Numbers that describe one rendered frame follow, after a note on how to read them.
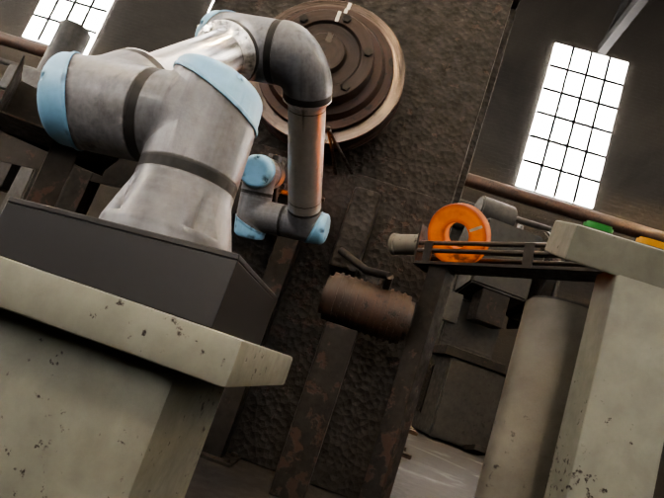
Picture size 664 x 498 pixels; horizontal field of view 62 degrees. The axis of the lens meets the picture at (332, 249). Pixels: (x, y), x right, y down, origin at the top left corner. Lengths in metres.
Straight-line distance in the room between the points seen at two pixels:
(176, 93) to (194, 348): 0.31
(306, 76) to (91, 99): 0.45
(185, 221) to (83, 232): 0.10
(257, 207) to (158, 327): 0.83
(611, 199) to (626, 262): 7.99
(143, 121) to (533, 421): 0.68
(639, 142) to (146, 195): 8.90
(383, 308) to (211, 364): 0.89
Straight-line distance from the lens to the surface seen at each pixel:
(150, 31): 9.69
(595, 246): 0.80
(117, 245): 0.54
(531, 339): 0.93
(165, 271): 0.51
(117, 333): 0.48
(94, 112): 0.70
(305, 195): 1.18
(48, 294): 0.51
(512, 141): 8.62
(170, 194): 0.60
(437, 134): 1.79
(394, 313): 1.31
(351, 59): 1.63
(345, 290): 1.31
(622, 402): 0.80
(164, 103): 0.66
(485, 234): 1.33
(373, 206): 1.52
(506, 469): 0.91
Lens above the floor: 0.30
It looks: 12 degrees up
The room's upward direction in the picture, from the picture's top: 19 degrees clockwise
